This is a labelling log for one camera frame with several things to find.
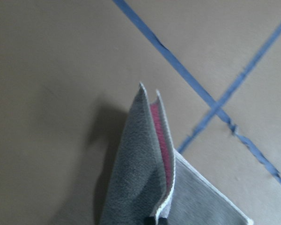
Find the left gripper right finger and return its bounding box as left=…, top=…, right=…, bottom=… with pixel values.
left=158, top=217, right=168, bottom=225

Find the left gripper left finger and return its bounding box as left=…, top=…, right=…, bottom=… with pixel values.
left=143, top=217, right=156, bottom=225

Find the pink and grey towel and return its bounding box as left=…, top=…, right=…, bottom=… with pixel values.
left=100, top=84, right=253, bottom=225

